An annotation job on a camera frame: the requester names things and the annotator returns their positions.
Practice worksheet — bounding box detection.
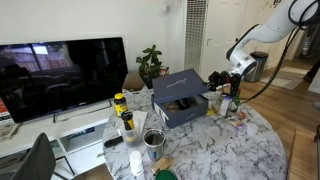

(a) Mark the dark grey chair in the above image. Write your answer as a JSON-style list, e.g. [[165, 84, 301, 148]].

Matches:
[[0, 132, 114, 180]]

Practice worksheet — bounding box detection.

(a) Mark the small clear plastic cup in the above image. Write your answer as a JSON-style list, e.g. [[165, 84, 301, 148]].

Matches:
[[245, 122, 259, 136]]

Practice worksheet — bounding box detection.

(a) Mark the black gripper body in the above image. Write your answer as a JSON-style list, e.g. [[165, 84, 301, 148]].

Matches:
[[216, 70, 242, 97]]

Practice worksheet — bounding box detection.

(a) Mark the round green lid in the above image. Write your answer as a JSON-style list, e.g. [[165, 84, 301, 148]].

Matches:
[[154, 169, 179, 180]]

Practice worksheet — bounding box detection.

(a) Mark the green potted plant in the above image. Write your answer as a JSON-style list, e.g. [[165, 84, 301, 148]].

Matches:
[[135, 44, 164, 90]]

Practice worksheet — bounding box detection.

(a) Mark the navy blue box lid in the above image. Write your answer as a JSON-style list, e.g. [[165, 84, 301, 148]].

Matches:
[[151, 68, 210, 105]]

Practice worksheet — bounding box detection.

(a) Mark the brown jar yellow lid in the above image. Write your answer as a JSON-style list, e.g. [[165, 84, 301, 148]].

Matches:
[[113, 92, 129, 117]]

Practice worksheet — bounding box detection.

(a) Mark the clear snack packet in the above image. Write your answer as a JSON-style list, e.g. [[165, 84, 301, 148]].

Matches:
[[228, 114, 248, 129]]

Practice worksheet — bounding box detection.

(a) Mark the plain white panel door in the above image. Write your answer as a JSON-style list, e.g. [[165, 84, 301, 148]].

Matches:
[[199, 0, 249, 83]]

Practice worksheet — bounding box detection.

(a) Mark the green glass bottle red cap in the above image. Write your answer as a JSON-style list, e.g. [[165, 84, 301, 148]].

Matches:
[[230, 94, 242, 113]]

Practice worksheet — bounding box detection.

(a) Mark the black flat screen television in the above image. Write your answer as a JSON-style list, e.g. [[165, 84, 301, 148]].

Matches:
[[0, 36, 129, 124]]

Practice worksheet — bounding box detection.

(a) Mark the round white wall thermostat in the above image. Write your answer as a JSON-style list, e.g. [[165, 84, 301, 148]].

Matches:
[[161, 3, 172, 15]]

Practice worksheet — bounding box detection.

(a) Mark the yellow mustard bottle black cap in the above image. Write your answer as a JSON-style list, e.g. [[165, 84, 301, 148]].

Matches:
[[120, 110, 136, 133]]

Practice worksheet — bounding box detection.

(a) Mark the black glasses case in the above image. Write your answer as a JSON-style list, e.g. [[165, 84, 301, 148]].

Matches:
[[174, 97, 194, 111]]

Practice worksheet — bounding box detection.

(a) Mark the white bottle blue cap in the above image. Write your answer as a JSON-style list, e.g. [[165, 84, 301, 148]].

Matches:
[[218, 95, 233, 118]]

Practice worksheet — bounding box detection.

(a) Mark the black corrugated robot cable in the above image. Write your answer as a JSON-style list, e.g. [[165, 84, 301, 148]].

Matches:
[[239, 0, 320, 104]]

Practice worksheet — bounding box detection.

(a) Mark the navy blue cardboard box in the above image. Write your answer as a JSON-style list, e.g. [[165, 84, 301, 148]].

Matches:
[[150, 93, 210, 130]]

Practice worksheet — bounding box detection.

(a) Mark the steel trash can black lid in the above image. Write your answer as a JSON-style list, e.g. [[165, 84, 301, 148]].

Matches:
[[244, 50, 270, 84]]

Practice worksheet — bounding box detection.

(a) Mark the light wooden board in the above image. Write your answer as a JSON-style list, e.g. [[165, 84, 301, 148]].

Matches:
[[285, 127, 320, 180]]

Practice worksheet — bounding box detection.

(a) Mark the open brown cardboard box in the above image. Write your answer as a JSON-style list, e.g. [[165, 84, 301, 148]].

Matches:
[[122, 73, 147, 93]]

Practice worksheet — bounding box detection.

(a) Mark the white paper napkin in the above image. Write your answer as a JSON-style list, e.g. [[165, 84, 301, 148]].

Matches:
[[132, 109, 149, 133]]

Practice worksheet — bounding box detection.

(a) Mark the stainless steel tumbler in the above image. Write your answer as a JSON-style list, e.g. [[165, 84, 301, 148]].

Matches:
[[143, 128, 167, 163]]

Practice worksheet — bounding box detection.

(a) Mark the light beige floor rug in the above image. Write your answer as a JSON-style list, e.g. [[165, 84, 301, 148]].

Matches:
[[259, 66, 309, 91]]

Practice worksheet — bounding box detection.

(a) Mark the white television stand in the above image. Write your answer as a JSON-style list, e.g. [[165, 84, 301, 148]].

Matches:
[[0, 99, 124, 178]]

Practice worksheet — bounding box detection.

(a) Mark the red and white box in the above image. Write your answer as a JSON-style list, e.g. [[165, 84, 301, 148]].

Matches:
[[0, 97, 14, 127]]

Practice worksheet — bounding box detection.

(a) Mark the black remote control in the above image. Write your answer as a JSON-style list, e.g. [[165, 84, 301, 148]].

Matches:
[[103, 135, 125, 149]]

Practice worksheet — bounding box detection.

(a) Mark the tall white wall grille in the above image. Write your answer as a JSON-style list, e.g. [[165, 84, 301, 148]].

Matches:
[[183, 0, 209, 73]]

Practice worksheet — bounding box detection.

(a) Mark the black stand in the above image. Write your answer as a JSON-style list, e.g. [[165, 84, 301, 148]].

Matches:
[[303, 58, 320, 84]]

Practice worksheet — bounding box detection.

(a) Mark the small light wooden block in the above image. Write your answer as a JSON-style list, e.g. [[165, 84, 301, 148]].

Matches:
[[150, 156, 175, 174]]

